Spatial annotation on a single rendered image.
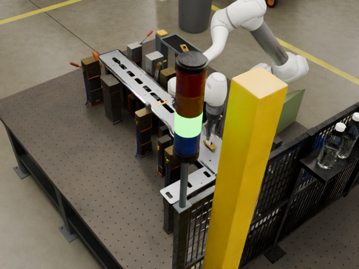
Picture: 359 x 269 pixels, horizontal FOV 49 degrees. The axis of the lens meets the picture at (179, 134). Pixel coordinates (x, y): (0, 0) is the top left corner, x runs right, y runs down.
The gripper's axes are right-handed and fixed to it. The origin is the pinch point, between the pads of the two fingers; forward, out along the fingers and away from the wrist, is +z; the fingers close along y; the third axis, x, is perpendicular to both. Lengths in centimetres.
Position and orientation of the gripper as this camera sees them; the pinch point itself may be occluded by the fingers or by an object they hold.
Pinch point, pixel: (210, 138)
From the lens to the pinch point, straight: 216.8
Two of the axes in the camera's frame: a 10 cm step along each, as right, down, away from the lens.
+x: 5.9, 5.6, -5.8
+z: -0.3, 7.3, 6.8
